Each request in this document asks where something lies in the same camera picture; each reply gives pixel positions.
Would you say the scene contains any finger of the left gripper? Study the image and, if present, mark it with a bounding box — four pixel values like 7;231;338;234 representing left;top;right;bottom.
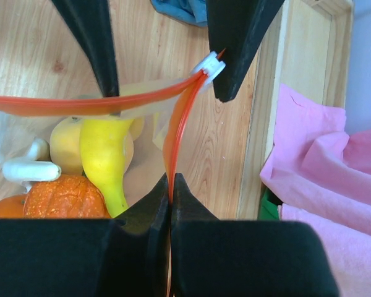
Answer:
206;0;284;103
52;0;119;97

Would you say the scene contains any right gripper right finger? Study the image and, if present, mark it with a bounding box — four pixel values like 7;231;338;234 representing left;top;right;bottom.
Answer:
171;174;339;296

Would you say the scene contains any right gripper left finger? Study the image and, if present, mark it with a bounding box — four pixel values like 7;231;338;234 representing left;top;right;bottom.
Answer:
0;177;169;296

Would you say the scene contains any orange pumpkin toy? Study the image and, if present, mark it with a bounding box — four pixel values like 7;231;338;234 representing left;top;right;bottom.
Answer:
23;174;110;218

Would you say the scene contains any yellow banana toy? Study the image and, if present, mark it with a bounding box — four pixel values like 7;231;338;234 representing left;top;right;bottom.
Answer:
80;118;132;218

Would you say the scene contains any white garlic toy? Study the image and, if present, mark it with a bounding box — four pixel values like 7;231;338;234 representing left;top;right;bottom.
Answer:
2;138;62;193

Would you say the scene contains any clear zip top bag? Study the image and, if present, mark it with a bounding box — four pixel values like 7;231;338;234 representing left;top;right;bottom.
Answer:
0;53;233;296

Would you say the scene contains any orange tangerine toy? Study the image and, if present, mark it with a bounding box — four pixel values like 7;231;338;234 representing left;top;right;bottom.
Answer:
0;194;26;218

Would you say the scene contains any blue crumpled cloth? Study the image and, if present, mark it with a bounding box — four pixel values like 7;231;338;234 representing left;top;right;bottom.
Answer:
151;0;207;27

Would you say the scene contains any wooden tray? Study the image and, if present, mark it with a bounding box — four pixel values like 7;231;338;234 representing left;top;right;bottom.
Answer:
236;0;355;220

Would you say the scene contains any pink t-shirt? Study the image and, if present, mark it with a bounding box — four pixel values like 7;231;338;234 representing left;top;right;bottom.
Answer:
260;85;371;296

